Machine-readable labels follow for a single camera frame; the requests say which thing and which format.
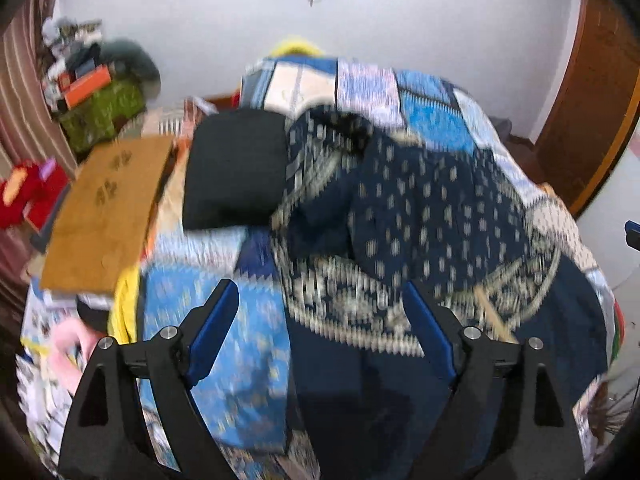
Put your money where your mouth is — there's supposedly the striped brown curtain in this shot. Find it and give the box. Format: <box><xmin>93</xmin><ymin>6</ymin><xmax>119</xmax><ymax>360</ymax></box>
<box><xmin>0</xmin><ymin>0</ymin><xmax>76</xmax><ymax>281</ymax></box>

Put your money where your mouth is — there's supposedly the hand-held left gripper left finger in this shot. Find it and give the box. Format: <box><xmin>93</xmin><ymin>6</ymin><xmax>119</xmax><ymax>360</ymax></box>
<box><xmin>57</xmin><ymin>278</ymin><xmax>240</xmax><ymax>480</ymax></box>

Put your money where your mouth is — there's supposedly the yellow ring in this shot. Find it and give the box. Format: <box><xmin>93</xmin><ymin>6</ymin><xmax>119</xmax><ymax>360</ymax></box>
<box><xmin>272</xmin><ymin>37</ymin><xmax>323</xmax><ymax>57</ymax></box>

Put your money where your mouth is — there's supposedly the green cloth covered cabinet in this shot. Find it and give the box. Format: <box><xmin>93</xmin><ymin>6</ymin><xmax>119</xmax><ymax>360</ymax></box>
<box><xmin>59</xmin><ymin>80</ymin><xmax>147</xmax><ymax>156</ymax></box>

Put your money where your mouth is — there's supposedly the black folded garment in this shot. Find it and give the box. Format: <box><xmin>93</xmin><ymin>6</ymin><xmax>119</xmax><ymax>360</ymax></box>
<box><xmin>182</xmin><ymin>109</ymin><xmax>288</xmax><ymax>231</ymax></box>

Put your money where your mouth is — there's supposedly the blue patchwork quilt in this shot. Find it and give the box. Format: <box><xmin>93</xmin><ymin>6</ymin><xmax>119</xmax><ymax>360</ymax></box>
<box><xmin>137</xmin><ymin>55</ymin><xmax>623</xmax><ymax>480</ymax></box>

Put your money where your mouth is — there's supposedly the yellow cloth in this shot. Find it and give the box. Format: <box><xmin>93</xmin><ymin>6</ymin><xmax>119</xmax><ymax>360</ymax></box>
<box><xmin>109</xmin><ymin>267</ymin><xmax>146</xmax><ymax>346</ymax></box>

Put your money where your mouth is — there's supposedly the pile of clutter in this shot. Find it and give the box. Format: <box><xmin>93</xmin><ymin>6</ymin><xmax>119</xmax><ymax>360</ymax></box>
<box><xmin>40</xmin><ymin>17</ymin><xmax>108</xmax><ymax>111</ymax></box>

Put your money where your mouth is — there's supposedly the wooden lap table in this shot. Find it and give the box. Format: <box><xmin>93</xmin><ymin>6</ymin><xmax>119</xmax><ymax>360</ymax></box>
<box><xmin>40</xmin><ymin>136</ymin><xmax>176</xmax><ymax>295</ymax></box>

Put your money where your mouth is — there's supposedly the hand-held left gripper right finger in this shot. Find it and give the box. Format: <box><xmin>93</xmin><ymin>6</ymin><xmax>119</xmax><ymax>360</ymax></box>
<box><xmin>402</xmin><ymin>280</ymin><xmax>586</xmax><ymax>480</ymax></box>

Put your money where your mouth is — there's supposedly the striped patterned cloth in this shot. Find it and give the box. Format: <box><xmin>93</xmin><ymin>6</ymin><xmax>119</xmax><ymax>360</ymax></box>
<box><xmin>150</xmin><ymin>97</ymin><xmax>236</xmax><ymax>141</ymax></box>

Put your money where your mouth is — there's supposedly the red plush toy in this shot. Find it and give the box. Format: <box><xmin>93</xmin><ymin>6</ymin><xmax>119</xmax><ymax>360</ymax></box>
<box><xmin>0</xmin><ymin>157</ymin><xmax>71</xmax><ymax>231</ymax></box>

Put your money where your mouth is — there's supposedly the wooden door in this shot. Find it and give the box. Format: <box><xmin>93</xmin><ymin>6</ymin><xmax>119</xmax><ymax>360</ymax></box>
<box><xmin>535</xmin><ymin>0</ymin><xmax>640</xmax><ymax>216</ymax></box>

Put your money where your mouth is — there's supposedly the navy patterned dress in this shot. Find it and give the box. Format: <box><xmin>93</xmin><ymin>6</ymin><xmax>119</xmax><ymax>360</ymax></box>
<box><xmin>270</xmin><ymin>107</ymin><xmax>608</xmax><ymax>480</ymax></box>

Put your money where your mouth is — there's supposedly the pink plush toy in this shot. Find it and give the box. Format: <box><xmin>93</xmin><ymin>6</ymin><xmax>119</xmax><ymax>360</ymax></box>
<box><xmin>50</xmin><ymin>322</ymin><xmax>98</xmax><ymax>391</ymax></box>

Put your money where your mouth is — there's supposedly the orange box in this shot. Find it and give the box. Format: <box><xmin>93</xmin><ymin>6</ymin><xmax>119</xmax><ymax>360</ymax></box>
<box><xmin>62</xmin><ymin>64</ymin><xmax>112</xmax><ymax>108</ymax></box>

